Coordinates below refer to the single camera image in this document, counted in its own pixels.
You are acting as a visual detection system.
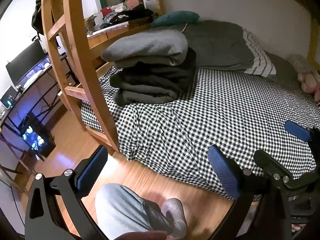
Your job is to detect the grey knit zip sweater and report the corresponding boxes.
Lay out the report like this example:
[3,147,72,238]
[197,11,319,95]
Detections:
[101,28,188,69]

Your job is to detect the stack of dark folded clothes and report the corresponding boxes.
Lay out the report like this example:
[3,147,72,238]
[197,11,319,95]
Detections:
[110,48,196,106]

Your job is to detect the clutter of clothes on desk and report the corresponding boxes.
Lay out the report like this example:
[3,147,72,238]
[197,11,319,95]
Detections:
[84,0,154,35]

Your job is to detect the operator hand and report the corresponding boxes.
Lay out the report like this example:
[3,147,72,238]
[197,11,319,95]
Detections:
[116,231,168,240]

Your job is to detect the pink plush toy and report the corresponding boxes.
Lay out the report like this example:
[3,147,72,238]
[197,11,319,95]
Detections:
[298,70,320,103]

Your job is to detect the black white gingham bedsheet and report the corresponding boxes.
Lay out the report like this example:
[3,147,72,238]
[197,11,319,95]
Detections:
[80,65,320,202]

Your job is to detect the grey checked pillow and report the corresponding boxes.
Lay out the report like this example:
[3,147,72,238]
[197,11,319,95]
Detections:
[267,52,319,108]

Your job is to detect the white speckled pillow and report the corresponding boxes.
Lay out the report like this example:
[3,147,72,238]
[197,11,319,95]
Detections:
[286,54,312,73]

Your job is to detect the light blue jeans leg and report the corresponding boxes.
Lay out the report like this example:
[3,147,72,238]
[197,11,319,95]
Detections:
[94,183,173,240]

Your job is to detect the glowing computer tower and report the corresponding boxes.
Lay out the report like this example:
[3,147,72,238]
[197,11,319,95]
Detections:
[18,112,56,158]

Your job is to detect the grey sock foot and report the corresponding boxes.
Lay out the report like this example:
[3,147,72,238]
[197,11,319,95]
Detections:
[161,198,187,239]

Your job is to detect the black metal desk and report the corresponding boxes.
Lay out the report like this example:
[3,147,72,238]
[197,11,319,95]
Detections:
[1,57,62,193]

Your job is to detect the dark grey striped duvet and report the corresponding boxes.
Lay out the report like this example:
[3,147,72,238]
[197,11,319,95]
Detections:
[166,20,276,77]

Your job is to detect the black computer monitor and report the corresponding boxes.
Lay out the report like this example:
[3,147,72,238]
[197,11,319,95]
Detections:
[6,39,47,86]

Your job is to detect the teal pillow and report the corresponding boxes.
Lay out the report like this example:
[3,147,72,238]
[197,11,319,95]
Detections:
[151,10,200,28]

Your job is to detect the black backpack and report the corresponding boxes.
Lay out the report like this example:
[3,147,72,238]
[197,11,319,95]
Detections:
[31,0,44,40]

